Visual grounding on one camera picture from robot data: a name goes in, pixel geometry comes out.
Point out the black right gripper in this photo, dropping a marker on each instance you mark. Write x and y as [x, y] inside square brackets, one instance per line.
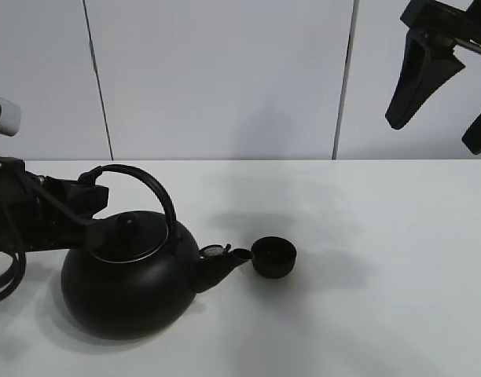
[429, 60]

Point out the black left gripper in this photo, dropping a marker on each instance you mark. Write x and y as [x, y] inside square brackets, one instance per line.
[44, 213]

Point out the black round kettle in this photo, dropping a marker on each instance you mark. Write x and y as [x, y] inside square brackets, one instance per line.
[148, 274]

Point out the small black teacup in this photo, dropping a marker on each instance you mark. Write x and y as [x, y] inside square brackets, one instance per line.
[273, 257]

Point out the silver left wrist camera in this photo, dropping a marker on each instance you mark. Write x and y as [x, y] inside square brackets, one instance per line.
[10, 116]

